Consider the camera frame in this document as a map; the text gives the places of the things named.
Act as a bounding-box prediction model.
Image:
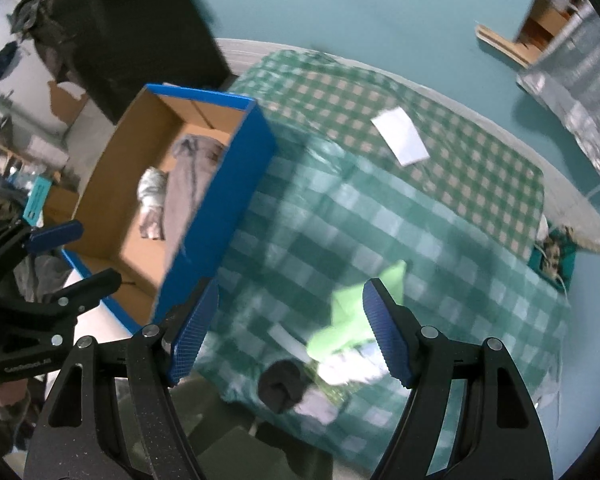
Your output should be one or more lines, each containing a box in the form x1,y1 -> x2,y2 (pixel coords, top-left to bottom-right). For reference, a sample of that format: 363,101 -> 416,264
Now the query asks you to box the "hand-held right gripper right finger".
362,279 -> 553,480

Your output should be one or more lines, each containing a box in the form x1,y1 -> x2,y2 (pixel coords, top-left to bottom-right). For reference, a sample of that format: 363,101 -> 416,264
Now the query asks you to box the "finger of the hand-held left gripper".
0,220 -> 84,273
0,267 -> 122,333

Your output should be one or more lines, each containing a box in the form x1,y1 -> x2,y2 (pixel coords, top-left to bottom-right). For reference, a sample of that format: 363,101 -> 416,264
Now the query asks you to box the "teal basket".
527,225 -> 578,291

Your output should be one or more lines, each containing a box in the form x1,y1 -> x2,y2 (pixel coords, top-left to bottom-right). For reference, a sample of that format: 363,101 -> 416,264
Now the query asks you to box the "black cabinet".
32,0 -> 231,123

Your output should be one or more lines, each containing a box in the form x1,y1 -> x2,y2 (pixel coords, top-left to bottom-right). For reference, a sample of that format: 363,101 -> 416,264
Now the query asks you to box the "white grey sock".
137,167 -> 170,240

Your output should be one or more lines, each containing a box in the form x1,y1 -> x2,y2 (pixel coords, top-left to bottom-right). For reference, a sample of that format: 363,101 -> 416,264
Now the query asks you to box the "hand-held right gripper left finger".
24,277 -> 221,480

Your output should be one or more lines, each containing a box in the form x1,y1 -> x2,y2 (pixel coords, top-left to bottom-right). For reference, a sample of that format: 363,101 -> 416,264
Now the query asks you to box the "green beige checked cloth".
227,50 -> 546,251

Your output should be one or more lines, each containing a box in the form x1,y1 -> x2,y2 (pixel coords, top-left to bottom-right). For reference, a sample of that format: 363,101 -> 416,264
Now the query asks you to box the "small teal box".
22,176 -> 56,228

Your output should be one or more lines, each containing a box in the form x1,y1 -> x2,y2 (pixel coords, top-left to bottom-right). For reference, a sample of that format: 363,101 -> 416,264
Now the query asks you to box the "green sock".
305,259 -> 408,366

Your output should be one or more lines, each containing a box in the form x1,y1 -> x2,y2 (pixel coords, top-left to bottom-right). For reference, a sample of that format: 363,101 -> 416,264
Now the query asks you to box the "white paper sheet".
370,107 -> 430,167

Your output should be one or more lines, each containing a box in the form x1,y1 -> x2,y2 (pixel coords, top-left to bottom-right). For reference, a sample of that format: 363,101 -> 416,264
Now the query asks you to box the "grey cloth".
162,135 -> 228,281

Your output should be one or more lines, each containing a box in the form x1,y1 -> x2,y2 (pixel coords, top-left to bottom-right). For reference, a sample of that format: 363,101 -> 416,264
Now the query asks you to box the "silver foil sheet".
516,0 -> 600,186

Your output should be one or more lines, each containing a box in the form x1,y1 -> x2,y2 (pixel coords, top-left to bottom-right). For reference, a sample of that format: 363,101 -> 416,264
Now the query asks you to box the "blue cardboard box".
62,83 -> 277,336

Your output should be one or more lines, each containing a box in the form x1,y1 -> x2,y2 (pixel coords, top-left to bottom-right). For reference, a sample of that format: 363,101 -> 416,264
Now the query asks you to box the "dark clothes pile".
12,0 -> 131,76

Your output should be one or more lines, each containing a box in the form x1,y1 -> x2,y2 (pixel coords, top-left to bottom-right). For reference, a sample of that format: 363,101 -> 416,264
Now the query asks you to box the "white cloth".
295,347 -> 387,423

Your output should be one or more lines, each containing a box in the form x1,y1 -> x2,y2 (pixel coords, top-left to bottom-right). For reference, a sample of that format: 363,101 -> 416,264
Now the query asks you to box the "green white checked tablecloth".
190,130 -> 573,476

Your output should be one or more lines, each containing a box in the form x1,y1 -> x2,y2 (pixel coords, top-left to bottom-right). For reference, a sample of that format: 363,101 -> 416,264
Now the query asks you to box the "black sock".
257,359 -> 313,415

